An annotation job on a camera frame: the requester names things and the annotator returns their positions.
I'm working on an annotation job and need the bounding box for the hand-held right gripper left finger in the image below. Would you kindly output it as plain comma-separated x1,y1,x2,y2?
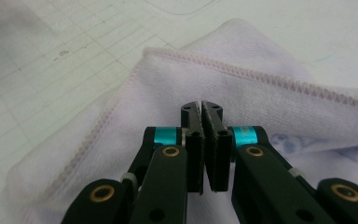
144,100,205,196

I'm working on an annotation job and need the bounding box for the white grid mat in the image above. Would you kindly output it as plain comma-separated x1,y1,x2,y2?
0,0,358,224

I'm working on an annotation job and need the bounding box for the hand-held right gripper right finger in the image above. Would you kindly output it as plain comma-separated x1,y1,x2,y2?
200,99,264,193

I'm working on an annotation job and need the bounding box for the lilac printed towel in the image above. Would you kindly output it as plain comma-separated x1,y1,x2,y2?
6,18,358,224

